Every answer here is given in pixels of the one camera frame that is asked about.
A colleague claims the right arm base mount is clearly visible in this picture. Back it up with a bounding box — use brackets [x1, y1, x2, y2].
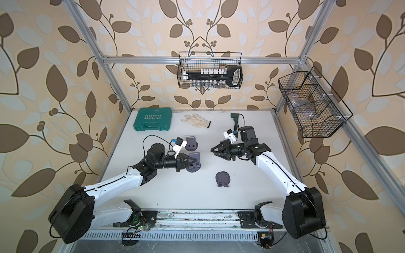
[237, 210, 283, 229]

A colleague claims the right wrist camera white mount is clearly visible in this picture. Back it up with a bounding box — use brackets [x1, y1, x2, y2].
[223, 129, 237, 144]

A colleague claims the aluminium frame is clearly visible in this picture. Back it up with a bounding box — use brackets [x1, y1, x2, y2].
[63, 1, 405, 214]

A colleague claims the green black hand tool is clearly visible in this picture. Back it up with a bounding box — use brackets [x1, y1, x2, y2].
[231, 113, 239, 132]

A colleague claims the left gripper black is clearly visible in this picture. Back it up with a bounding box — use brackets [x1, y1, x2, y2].
[153, 152, 196, 174]

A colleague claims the aluminium front rail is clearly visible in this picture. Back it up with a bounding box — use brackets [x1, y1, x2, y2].
[67, 208, 330, 232]

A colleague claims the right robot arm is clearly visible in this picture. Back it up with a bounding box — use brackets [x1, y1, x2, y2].
[211, 125, 326, 239]

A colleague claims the socket set in basket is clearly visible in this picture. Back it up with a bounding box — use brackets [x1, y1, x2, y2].
[177, 66, 243, 89]

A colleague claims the black wire basket centre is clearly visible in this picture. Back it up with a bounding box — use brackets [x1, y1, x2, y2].
[177, 51, 243, 89]

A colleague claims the plastic bag in basket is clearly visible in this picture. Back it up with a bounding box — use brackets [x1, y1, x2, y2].
[288, 93, 316, 118]

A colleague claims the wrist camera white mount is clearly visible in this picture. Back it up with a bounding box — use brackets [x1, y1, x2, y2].
[223, 129, 237, 144]
[172, 137, 187, 159]

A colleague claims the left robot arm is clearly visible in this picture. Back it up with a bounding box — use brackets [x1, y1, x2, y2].
[49, 143, 197, 244]

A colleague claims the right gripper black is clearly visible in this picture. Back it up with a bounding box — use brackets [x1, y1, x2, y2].
[212, 140, 248, 161]

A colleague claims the black wire basket right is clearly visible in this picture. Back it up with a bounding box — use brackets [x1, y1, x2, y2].
[278, 66, 353, 138]

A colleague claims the white work glove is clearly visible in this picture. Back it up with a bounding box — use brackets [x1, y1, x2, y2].
[181, 113, 211, 129]

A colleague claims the green plastic tool case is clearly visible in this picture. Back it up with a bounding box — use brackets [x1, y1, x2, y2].
[134, 108, 173, 131]

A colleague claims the black wire basket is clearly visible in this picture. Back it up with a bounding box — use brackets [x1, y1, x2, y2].
[278, 66, 353, 138]
[177, 51, 243, 89]

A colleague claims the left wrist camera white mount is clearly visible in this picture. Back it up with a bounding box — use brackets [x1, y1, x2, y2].
[172, 137, 187, 159]

